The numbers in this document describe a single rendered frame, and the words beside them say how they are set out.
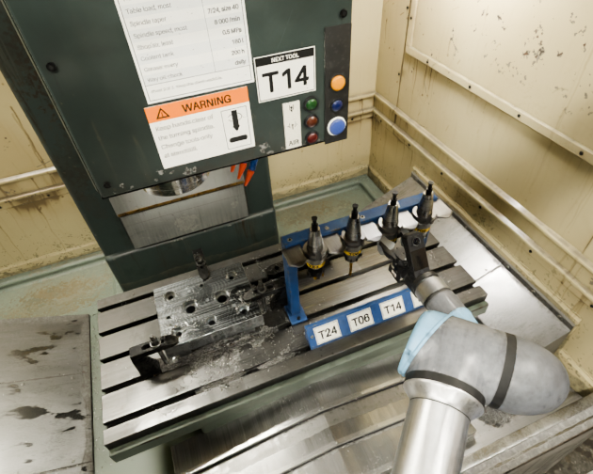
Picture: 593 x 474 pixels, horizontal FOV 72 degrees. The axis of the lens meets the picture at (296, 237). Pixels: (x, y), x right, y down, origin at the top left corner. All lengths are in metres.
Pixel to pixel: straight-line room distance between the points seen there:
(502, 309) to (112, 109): 1.32
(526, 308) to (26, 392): 1.69
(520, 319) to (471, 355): 0.90
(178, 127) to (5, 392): 1.25
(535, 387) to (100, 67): 0.73
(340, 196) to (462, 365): 1.68
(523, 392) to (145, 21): 0.71
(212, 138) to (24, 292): 1.66
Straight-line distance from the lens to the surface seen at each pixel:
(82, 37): 0.62
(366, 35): 1.97
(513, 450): 1.34
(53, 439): 1.62
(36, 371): 1.75
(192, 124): 0.67
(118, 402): 1.30
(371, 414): 1.34
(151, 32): 0.62
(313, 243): 1.02
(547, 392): 0.70
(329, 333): 1.24
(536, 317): 1.56
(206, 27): 0.63
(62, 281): 2.16
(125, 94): 0.64
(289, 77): 0.68
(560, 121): 1.33
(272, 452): 1.31
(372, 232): 1.11
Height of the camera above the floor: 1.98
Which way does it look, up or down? 45 degrees down
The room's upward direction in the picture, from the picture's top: 4 degrees counter-clockwise
